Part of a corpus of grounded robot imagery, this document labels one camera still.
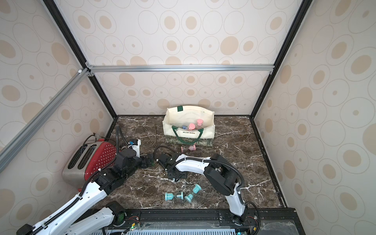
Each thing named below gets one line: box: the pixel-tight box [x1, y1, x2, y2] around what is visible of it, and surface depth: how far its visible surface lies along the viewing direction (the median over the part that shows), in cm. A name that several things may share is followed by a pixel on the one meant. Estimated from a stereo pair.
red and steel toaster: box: [62, 139, 117, 188], surface depth 78 cm
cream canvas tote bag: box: [162, 105, 216, 147], surface depth 99 cm
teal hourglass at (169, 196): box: [164, 190, 184, 201], surface depth 80 cm
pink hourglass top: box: [180, 144, 197, 153], surface depth 99 cm
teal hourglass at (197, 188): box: [184, 183, 202, 204], surface depth 82 cm
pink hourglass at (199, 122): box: [196, 118, 204, 127], surface depth 102 cm
